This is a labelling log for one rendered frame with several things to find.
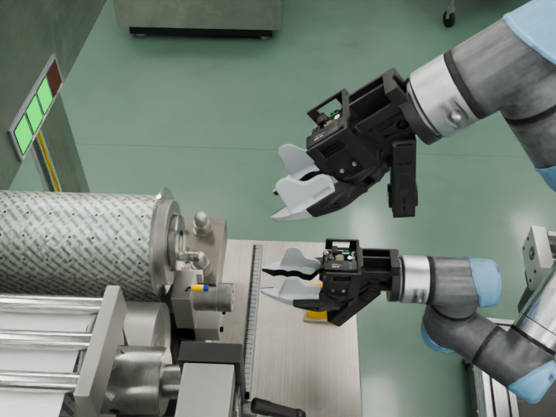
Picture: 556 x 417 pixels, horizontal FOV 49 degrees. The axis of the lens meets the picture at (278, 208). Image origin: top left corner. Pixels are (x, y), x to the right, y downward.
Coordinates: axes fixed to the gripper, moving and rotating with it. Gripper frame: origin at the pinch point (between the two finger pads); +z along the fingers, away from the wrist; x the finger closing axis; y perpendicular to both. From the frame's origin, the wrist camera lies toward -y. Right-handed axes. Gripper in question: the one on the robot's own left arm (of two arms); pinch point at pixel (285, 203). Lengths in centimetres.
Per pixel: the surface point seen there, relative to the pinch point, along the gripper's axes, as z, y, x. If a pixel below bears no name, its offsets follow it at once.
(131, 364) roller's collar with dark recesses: 9.1, 9.9, 23.2
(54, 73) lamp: 47, 19, -50
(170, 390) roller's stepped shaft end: 8.0, 5.8, 24.4
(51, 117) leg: 82, 5, -79
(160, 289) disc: 20.2, 1.0, 4.2
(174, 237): 15.4, 4.0, 0.0
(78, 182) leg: 96, -14, -79
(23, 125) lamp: 47, 19, -33
